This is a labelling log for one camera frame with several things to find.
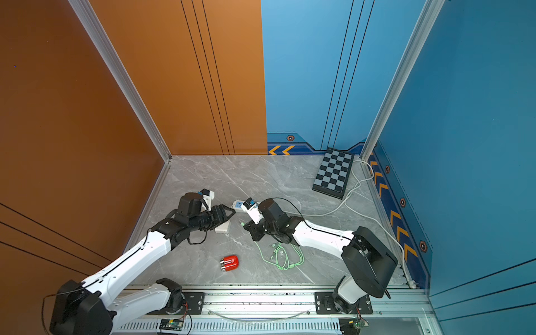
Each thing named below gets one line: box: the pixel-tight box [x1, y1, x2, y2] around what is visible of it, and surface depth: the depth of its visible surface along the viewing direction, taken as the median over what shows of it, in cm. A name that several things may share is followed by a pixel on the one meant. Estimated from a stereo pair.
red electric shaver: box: [219, 254, 240, 272], surface depth 82 cm
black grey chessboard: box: [311, 147, 355, 200], surface depth 111 cm
